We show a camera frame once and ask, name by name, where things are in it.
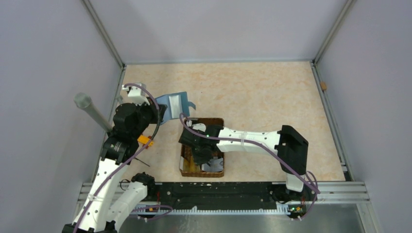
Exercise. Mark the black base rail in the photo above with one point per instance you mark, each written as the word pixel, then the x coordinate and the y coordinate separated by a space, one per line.
pixel 220 196

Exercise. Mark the grey metal tube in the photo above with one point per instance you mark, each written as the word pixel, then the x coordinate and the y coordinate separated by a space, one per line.
pixel 84 102

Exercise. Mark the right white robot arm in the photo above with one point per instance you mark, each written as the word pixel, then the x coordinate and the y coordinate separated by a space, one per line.
pixel 286 145

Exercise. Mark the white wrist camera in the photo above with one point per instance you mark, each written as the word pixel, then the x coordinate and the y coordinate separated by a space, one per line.
pixel 196 125
pixel 135 94

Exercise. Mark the woven wicker tray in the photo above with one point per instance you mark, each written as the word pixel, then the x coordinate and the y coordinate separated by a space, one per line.
pixel 186 138

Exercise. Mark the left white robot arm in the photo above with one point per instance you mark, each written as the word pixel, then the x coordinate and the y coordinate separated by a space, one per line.
pixel 100 213

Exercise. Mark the gold credit card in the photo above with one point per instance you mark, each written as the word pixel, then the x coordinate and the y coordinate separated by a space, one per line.
pixel 193 167

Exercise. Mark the blue leather card holder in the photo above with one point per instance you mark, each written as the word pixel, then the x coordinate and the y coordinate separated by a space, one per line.
pixel 176 103

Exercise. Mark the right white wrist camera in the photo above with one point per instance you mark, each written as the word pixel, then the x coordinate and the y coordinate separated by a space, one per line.
pixel 196 125

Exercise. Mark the yellow red toy car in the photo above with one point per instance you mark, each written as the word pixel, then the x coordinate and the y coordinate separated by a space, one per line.
pixel 146 141

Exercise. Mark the small tan cork piece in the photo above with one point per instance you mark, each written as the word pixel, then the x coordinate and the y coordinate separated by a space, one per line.
pixel 323 86

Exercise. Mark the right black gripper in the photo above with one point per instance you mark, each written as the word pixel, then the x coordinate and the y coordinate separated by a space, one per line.
pixel 199 160

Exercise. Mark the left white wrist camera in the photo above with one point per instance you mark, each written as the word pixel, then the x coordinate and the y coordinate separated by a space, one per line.
pixel 135 94

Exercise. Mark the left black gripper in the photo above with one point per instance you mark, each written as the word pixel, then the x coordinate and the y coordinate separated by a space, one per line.
pixel 152 108

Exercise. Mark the white blue card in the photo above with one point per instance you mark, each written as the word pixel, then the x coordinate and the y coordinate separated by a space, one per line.
pixel 214 165

